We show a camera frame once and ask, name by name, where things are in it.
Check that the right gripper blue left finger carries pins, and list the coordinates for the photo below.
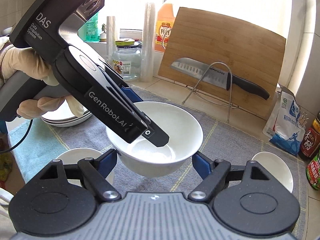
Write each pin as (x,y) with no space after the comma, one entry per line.
(106,163)

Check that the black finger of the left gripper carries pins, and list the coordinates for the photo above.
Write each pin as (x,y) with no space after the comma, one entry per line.
(156,135)

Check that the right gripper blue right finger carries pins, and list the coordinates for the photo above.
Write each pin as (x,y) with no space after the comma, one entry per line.
(202,164)

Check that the white bowl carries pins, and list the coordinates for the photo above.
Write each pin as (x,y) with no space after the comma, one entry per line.
(277,167)
(163,150)
(74,155)

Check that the left gloved hand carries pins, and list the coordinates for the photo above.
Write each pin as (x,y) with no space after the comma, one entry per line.
(29,61)

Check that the grey checked cloth mat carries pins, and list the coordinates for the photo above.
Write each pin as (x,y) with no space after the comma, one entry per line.
(220,141)

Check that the green dish soap bottle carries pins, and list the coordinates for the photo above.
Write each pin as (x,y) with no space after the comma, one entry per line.
(89,32)

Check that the lower white plate in stack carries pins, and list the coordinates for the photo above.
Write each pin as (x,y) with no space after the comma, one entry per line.
(68,123)

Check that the roll of plastic bags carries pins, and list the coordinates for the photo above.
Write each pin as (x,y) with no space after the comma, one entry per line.
(148,43)

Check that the white fruit-print plate on stack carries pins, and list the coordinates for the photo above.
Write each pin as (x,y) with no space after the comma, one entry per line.
(63,113)

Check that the glass jar green lid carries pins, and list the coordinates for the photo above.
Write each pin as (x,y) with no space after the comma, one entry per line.
(126,59)

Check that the white blue salt bag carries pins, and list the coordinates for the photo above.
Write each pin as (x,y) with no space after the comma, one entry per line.
(285,128)

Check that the dark vinegar bottle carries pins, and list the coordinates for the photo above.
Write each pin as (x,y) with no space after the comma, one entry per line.
(310,142)

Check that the green lid sauce jar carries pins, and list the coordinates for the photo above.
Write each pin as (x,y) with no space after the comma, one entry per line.
(313,172)

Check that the cooking wine plastic jug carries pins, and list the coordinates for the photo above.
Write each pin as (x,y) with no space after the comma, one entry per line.
(165,21)

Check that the bamboo cutting board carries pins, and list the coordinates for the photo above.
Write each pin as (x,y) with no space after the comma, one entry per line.
(250,51)

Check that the santoku knife black handle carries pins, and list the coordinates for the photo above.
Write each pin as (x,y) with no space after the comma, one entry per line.
(217,77)

